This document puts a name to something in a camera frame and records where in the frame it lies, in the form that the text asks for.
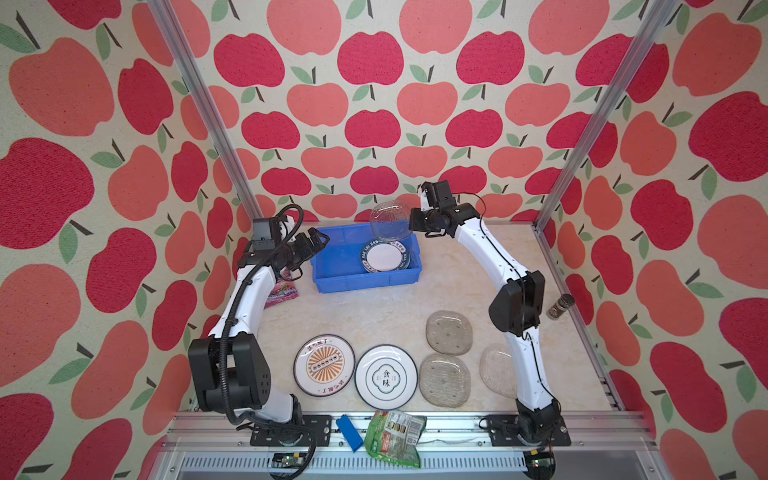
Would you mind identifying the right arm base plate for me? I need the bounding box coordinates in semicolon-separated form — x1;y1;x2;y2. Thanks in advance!
478;415;572;448

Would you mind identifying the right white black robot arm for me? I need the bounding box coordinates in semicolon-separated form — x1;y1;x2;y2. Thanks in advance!
369;201;562;446

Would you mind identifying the small jar right side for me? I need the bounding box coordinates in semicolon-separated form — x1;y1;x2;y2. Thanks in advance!
546;294;575;320

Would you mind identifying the clear glass plate bottom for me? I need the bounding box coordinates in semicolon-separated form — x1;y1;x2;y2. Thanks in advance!
419;353;471;408

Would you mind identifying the clear glass plate right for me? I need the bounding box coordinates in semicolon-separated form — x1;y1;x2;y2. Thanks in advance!
479;343;517;399

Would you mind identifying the clear glass plate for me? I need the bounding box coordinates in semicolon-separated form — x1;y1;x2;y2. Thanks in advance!
419;353;471;408
479;343;517;399
425;310;473;356
369;200;412;242

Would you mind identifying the orange sunburst plate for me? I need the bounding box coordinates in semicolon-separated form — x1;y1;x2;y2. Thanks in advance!
293;334;356;398

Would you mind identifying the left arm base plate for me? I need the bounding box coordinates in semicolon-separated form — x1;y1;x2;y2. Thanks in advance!
250;415;333;448

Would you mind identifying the aluminium right corner post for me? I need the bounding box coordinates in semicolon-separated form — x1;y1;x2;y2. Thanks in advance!
533;0;682;235

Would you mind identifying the white plate black emblem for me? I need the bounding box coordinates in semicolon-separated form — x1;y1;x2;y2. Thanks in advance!
354;344;419;411

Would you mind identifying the clear glass plate middle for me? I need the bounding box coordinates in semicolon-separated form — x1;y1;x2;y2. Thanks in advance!
425;310;473;356

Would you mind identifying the aluminium left corner post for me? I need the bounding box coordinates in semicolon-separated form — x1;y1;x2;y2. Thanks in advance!
148;0;263;220

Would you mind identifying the green snack packet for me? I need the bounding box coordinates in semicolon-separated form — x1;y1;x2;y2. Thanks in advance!
364;410;427;469

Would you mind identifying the aluminium corner post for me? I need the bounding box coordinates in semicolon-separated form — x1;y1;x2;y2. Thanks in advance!
148;0;263;220
533;0;682;235

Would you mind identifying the blue rectangular block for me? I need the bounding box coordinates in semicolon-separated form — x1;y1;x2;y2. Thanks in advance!
336;415;364;452

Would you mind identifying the clear glass plate top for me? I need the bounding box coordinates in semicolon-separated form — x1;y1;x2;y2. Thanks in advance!
369;200;412;242

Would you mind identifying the aluminium front frame rail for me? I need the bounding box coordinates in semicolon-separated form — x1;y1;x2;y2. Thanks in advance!
142;411;672;479

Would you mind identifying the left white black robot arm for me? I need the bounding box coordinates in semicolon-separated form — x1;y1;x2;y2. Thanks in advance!
188;203;329;447

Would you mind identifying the Fox's berries candy bag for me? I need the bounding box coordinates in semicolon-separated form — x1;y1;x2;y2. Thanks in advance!
265;269;299;308

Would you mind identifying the blue plastic bin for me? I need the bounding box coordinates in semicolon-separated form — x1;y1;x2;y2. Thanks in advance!
311;223;422;293

